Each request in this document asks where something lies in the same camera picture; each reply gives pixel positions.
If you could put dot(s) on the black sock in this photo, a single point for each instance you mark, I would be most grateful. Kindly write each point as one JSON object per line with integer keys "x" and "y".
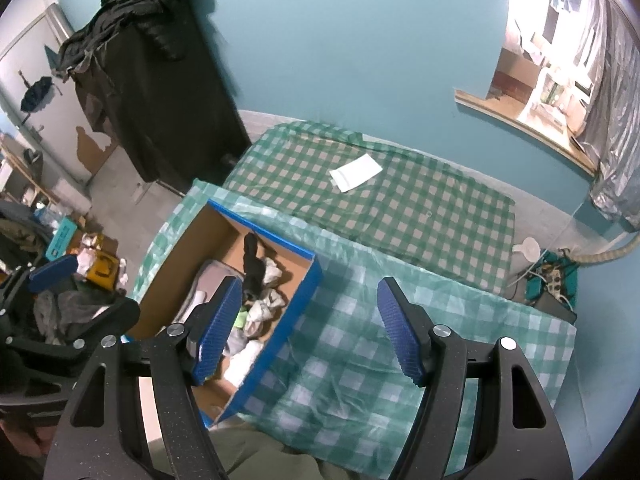
{"x": 253, "y": 267}

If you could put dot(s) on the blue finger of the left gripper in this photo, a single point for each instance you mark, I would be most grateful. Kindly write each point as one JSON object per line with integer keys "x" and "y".
{"x": 51, "y": 273}
{"x": 115, "y": 320}

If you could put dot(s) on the dark green checkered cloth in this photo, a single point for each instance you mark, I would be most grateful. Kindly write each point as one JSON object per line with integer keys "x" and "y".
{"x": 419, "y": 209}

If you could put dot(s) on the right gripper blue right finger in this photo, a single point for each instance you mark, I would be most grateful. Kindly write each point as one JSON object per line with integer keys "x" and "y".
{"x": 408, "y": 327}

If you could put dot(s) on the light green checkered plastic tablecloth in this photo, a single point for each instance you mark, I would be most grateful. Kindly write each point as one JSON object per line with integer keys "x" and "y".
{"x": 333, "y": 387}

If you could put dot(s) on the light knotted cloth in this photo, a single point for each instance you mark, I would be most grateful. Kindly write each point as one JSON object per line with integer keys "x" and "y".
{"x": 240, "y": 319}

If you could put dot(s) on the grey towel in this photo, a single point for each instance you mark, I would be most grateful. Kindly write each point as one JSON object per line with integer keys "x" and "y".
{"x": 203, "y": 287}

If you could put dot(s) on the wooden window sill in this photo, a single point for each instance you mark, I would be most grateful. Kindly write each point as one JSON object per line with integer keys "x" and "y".
{"x": 517, "y": 115}

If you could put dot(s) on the teal booklet on floor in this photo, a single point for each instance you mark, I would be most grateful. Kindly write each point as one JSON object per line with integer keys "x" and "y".
{"x": 61, "y": 240}

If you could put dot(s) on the white plastic bag bundle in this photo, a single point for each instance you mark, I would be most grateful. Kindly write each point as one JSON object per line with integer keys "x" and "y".
{"x": 261, "y": 312}

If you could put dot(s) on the power strip with cables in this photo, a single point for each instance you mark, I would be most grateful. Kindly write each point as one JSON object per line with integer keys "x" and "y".
{"x": 557, "y": 276}

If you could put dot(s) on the white foam tube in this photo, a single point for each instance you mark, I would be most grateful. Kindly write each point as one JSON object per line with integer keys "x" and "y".
{"x": 241, "y": 363}

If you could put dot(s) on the blue-edged cardboard box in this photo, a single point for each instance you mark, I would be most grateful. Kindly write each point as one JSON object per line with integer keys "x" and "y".
{"x": 223, "y": 384}

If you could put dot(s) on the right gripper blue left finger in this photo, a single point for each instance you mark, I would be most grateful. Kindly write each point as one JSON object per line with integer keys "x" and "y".
{"x": 209, "y": 326}

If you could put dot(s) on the black draped garment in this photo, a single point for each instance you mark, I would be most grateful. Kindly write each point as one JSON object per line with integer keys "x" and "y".
{"x": 144, "y": 74}

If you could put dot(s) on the silver foil curtain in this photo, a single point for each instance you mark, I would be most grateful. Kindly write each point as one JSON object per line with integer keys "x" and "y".
{"x": 611, "y": 133}

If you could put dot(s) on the white paper envelope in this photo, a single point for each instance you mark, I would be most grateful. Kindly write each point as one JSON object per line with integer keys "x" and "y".
{"x": 355, "y": 173}

